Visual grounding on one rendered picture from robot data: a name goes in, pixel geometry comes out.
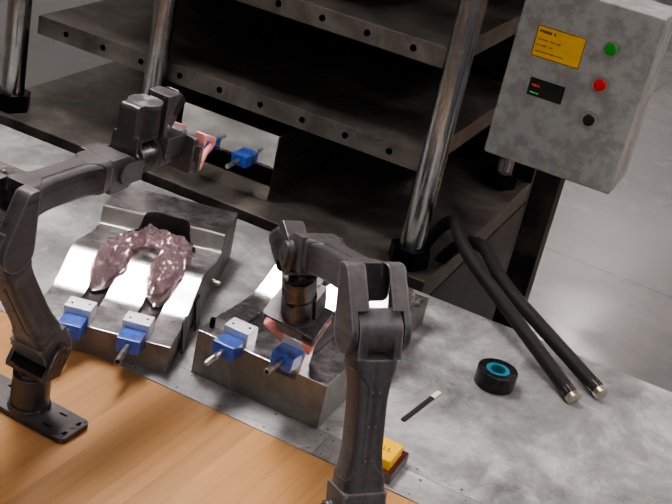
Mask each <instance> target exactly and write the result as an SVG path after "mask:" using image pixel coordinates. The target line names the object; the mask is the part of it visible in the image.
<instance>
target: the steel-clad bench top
mask: <svg viewBox="0 0 672 504"><path fill-rule="evenodd" d="M74 155H75V154H74V153H72V152H69V151H67V150H64V149H62V148H59V147H57V146H54V145H52V144H49V143H47V142H44V141H42V140H39V139H37V138H34V137H32V136H29V135H27V134H24V133H22V132H19V131H17V130H14V129H12V128H9V127H7V126H4V125H2V124H0V161H2V162H5V163H7V164H10V165H12V166H15V167H17V168H19V169H22V170H24V171H27V172H29V171H33V170H37V169H40V168H43V167H46V166H49V165H52V164H56V163H59V162H61V161H64V160H67V159H69V158H71V157H73V156H74ZM111 195H112V194H111ZM111 195H108V194H106V193H104V194H101V195H91V196H87V197H83V198H80V199H77V200H74V201H71V202H69V203H66V204H63V205H61V206H58V207H55V208H53V209H50V210H48V211H46V212H45V213H43V214H41V215H40V216H39V217H38V225H37V234H36V243H35V250H34V254H33V257H32V267H33V271H34V274H35V277H36V279H37V281H38V284H39V286H40V288H41V290H42V293H43V295H44V294H45V293H46V292H47V291H48V290H49V289H50V287H51V286H52V285H53V283H54V281H55V279H56V277H57V275H58V273H59V271H60V269H61V267H62V265H63V262H64V260H65V258H66V256H67V254H68V252H69V250H70V248H71V247H72V245H73V244H74V242H75V241H76V240H77V239H79V238H80V237H82V236H84V235H86V234H88V233H90V232H91V231H93V230H94V229H95V228H96V226H97V225H98V224H99V223H100V220H101V214H102V209H103V204H104V203H105V202H106V201H107V200H108V198H109V197H110V196H111ZM270 233H271V232H270V231H267V230H265V229H262V228H260V227H257V226H255V225H252V224H250V223H247V222H245V221H242V220H240V219H237V222H236V228H235V233H234V239H233V244H232V250H231V255H230V259H229V261H228V263H227V264H226V266H225V268H224V270H223V272H222V273H221V275H220V277H219V279H218V281H220V282H221V284H220V287H217V286H214V288H213V290H212V291H211V293H210V295H209V297H208V299H207V300H206V302H205V304H204V306H203V308H202V309H201V311H200V324H199V326H198V328H197V330H196V331H194V324H193V326H192V327H191V329H190V331H189V333H188V335H187V347H186V349H185V351H184V352H183V354H181V347H180V349H179V351H178V353H177V354H176V356H175V358H174V360H173V362H172V363H171V365H170V367H169V369H168V371H167V372H166V373H163V372H159V371H155V370H151V369H147V368H143V367H140V366H136V365H132V364H128V363H124V362H121V364H120V365H118V366H121V367H123V368H125V369H127V370H129V371H131V372H134V373H136V374H138V375H140V376H142V377H144V378H147V379H149V380H151V381H153V382H155V383H157V384H160V385H162V386H164V387H166V388H168V389H170V390H173V391H175V392H177V393H179V394H181V395H183V396H185V397H188V398H190V399H192V400H194V401H196V402H198V403H201V404H203V405H205V406H207V407H209V408H211V409H214V410H216V411H218V412H220V413H222V414H224V415H227V416H229V417H231V418H233V419H235V420H237V421H240V422H242V423H244V424H246V425H248V426H250V427H253V428H255V429H257V430H259V431H261V432H263V433H265V434H268V435H270V436H272V437H274V438H276V439H278V440H281V441H283V442H285V443H287V444H289V445H291V446H294V447H296V448H298V449H300V450H302V451H304V452H307V453H309V454H311V455H313V456H315V457H317V458H320V459H322V460H324V461H326V462H328V463H330V464H332V465H335V466H336V464H337V461H338V457H339V453H340V449H341V443H342V435H343V425H344V415H345V404H346V400H345V401H344V402H343V403H342V404H341V405H340V406H339V407H338V408H337V409H336V410H335V411H334V412H333V413H332V414H331V415H330V416H329V417H328V418H327V419H326V420H325V421H324V422H323V423H322V425H321V426H320V427H319V428H318V429H316V428H314V427H311V426H309V425H307V424H305V423H303V422H300V421H298V420H296V419H294V418H292V417H289V416H287V415H285V414H283V413H281V412H278V411H276V410H274V409H272V408H270V407H267V406H265V405H263V404H261V403H259V402H256V401H254V400H252V399H250V398H248V397H245V396H243V395H241V394H239V393H237V392H234V391H232V390H230V389H228V388H226V387H223V386H221V385H219V384H217V383H215V382H212V381H210V380H208V379H206V378H204V377H201V376H199V375H197V374H195V373H193V372H191V369H192V363H193V358H194V352H195V346H196V340H197V334H198V330H199V329H200V328H201V327H203V326H204V325H206V324H207V323H208V322H210V318H211V317H217V316H218V315H220V314H221V313H222V312H226V311H227V310H229V309H230V308H232V307H233V306H235V305H236V304H238V303H240V302H241V301H243V300H244V299H246V298H247V297H249V296H250V295H252V294H253V293H254V292H255V291H256V290H257V288H258V287H259V286H260V285H261V283H262V282H263V281H264V279H265V278H266V277H267V275H268V274H269V272H270V271H271V270H272V268H273V267H274V265H275V261H274V257H273V253H272V250H271V246H270V242H269V234H270ZM413 290H414V291H413V292H414V293H416V294H419V295H421V296H424V297H426V298H429V300H428V303H427V307H426V311H425V315H424V318H423V322H422V324H421V325H420V326H419V327H418V328H417V329H416V330H415V331H414V332H413V333H412V336H411V342H410V345H409V347H408V349H407V350H406V351H405V352H402V355H401V360H397V368H396V372H395V373H394V375H393V379H392V382H391V386H390V390H389V395H388V401H387V410H386V420H385V429H384V437H385V438H388V439H390V440H392V441H394V442H396V443H399V444H401V445H403V446H404V447H403V450H404V451H406V452H408V453H409V456H408V460H407V463H406V464H405V465H404V467H403V468H402V469H401V470H400V471H399V473H398V474H397V475H396V476H395V478H394V479H393V480H392V481H391V483H390V484H389V485H388V484H386V483H384V489H387V490H389V491H391V492H393V493H395V494H397V495H400V496H402V497H404V498H406V499H408V500H410V501H412V502H415V503H417V504H672V392H670V391H667V390H665V389H662V388H660V387H657V386H655V385H652V384H650V383H647V382H645V381H642V380H640V379H637V378H635V377H632V376H630V375H627V374H625V373H622V372H620V371H617V370H615V369H612V368H610V367H607V366H605V365H602V364H600V363H597V362H595V361H592V360H590V359H587V358H585V357H582V356H580V355H577V354H576V355H577V356H578V357H579V358H580V359H581V360H582V362H583V363H584V364H585V365H586V366H587V367H588V368H589V369H590V370H591V372H592V373H593V374H594V375H595V376H596V377H597V378H598V379H599V380H600V381H601V383H602V384H603V385H604V386H605V387H606V388H607V390H608V391H607V394H606V395H605V396H604V397H603V398H601V399H596V398H595V397H594V396H593V395H592V394H591V393H590V392H589V391H588V390H587V389H586V387H585V386H584V385H583V384H582V383H581V382H580V381H579V380H578V378H577V377H576V376H575V375H574V374H573V373H572V372H571V371H570V369H569V368H568V367H567V366H566V365H565V364H564V363H563V362H562V360H561V359H560V358H559V357H558V356H557V355H556V354H555V353H554V351H553V350H552V349H551V348H550V347H549V346H548V345H547V344H546V342H545V341H542V340H540V339H539V340H540V341H541V342H542V344H543V345H544V346H545V348H546V349H547V350H548V352H549V353H550V354H551V356H552V357H553V358H554V360H555V361H556V362H557V364H558V365H559V366H560V368H561V369H562V370H563V372H564V373H565V374H566V376H567V377H568V379H569V380H570V381H571V383H572V384H573V385H574V387H575V388H576V389H577V391H578V392H579V394H580V395H581V397H580V399H579V400H578V401H577V402H576V403H574V404H568V403H567V401H566V400H565V399H564V398H563V396H562V395H561V393H560V392H559V391H558V389H557V388H556V387H555V385H554V384H553V383H552V381H551V380H550V378H549V377H548V376H547V374H546V373H545V372H544V370H543V369H542V368H541V366H540V365H539V363H538V362H537V361H536V359H535V358H534V357H533V355H532V354H531V353H530V351H529V350H528V348H527V347H526V346H525V344H524V343H523V342H522V340H521V339H520V338H519V336H518V335H517V334H516V332H515V331H514V329H512V328H510V327H507V326H505V325H502V324H500V323H497V322H495V321H492V320H490V319H487V318H485V317H482V316H480V315H477V314H475V313H472V312H470V311H467V310H465V309H462V308H460V307H457V306H455V305H452V304H450V303H447V302H445V301H442V300H440V299H437V298H435V297H432V296H430V295H427V294H425V293H422V292H420V291H417V290H415V289H413ZM486 358H495V359H500V360H503V361H505V362H508V363H509V364H511V365H512V366H514V367H515V369H516V370H517V371H518V378H517V381H516V384H515V387H514V390H513V392H512V393H510V394H508V395H494V394H491V393H488V392H486V391H484V390H482V389H481V388H479V387H478V386H477V385H476V383H475V382H474V376H475V373H476V369H477V366H478V363H479V361H481V360H482V359H486ZM436 391H440V392H441V394H440V395H439V396H438V397H437V398H435V399H434V400H433V401H431V402H430V403H429V404H427V405H426V406H425V407H424V408H422V409H421V410H420V411H418V412H417V413H416V414H415V415H413V416H412V417H411V418H409V419H408V420H407V421H406V422H404V421H402V420H401V418H402V417H403V416H405V415H406V414H407V413H409V412H410V411H411V410H413V409H414V408H415V407H416V406H418V405H419V404H420V403H422V402H423V401H424V400H426V399H427V398H428V397H429V396H431V395H432V394H433V393H435V392H436ZM314 451H315V452H314Z"/></svg>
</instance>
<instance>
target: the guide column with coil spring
mask: <svg viewBox="0 0 672 504"><path fill-rule="evenodd" d="M177 3H178V0H154V7H153V15H152V22H151V30H150V37H149V44H148V52H147V59H146V67H145V74H144V82H143V89H142V94H145V95H148V89H150V88H154V87H157V86H163V87H166V80H167V73H168V66H169V59H170V52H171V45H172V38H173V31H174V24H175V17H176V10H177Z"/></svg>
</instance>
